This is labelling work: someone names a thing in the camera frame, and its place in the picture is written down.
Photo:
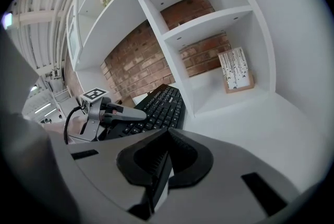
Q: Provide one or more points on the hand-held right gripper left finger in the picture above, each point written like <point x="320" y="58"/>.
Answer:
<point x="104" y="163"/>

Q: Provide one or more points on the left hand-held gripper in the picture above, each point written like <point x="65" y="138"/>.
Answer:
<point x="93" y="113"/>

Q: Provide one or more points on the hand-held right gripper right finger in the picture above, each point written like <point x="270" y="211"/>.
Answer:
<point x="229" y="165"/>

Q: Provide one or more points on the black keyboard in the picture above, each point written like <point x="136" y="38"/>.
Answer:
<point x="164" y="108"/>

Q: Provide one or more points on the person's left forearm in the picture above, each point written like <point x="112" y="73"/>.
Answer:
<point x="75" y="125"/>

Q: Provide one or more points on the white desk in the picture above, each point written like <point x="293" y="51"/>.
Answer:
<point x="248" y="126"/>

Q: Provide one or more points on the small brown box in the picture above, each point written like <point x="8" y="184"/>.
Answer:
<point x="128" y="101"/>

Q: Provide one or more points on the person's grey clothing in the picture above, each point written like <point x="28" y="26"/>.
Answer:
<point x="23" y="139"/>

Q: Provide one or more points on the white shelf unit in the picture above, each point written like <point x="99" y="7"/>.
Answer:
<point x="125" y="29"/>

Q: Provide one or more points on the wooden picture frame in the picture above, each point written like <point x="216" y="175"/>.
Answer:
<point x="236" y="71"/>

